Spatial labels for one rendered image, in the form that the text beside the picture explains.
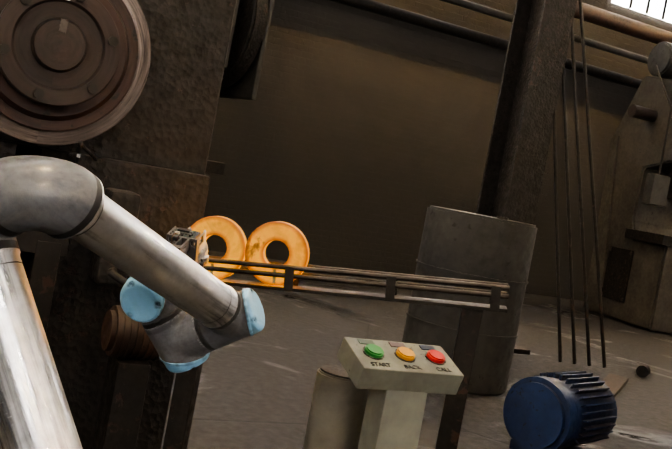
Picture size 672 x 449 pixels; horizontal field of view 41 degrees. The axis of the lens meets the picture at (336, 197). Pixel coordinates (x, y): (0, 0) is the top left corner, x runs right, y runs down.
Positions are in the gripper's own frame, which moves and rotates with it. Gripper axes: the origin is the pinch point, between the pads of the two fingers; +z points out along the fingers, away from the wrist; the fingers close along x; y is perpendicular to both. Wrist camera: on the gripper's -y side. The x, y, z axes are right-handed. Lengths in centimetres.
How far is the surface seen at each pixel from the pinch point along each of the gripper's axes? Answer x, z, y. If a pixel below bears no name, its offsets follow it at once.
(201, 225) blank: 3.9, 12.3, -0.2
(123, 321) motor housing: 15.1, -6.3, -20.5
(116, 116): 29.4, 16.6, 22.2
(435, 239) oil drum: -48, 241, -79
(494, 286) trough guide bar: -69, 10, 0
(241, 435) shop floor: 1, 71, -99
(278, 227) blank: -15.3, 13.2, 2.8
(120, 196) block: 25.4, 12.4, 3.1
